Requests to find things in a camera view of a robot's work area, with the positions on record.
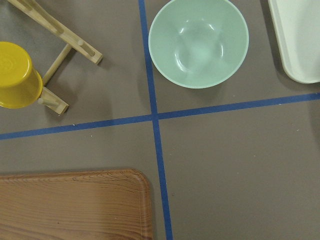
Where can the brown wooden tray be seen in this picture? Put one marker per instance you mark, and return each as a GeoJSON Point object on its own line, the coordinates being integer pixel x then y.
{"type": "Point", "coordinates": [87, 205]}

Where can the cream bear tray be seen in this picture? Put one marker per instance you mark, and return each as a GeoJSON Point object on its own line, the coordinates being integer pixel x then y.
{"type": "Point", "coordinates": [297, 29]}

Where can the pale green bowl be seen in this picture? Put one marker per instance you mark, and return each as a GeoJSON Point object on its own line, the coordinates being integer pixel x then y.
{"type": "Point", "coordinates": [198, 44]}

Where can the wooden drying rack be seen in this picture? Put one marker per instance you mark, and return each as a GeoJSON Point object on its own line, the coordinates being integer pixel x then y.
{"type": "Point", "coordinates": [33, 10]}

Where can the yellow mug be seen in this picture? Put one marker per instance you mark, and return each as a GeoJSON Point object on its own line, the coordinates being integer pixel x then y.
{"type": "Point", "coordinates": [20, 83]}

